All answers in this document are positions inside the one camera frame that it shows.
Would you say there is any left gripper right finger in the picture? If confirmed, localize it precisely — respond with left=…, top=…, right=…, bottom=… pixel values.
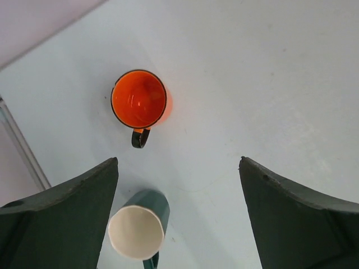
left=238, top=157, right=358, bottom=268

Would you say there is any left aluminium frame post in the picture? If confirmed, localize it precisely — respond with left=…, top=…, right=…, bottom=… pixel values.
left=1, top=98, right=51, bottom=191

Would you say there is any dark green mug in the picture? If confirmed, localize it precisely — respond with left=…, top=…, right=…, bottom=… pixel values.
left=108, top=189, right=170, bottom=268

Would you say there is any orange mug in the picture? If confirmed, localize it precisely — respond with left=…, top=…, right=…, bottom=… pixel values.
left=111, top=69, right=173, bottom=149

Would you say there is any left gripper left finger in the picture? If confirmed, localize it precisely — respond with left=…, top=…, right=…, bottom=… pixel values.
left=1, top=157, right=118, bottom=268

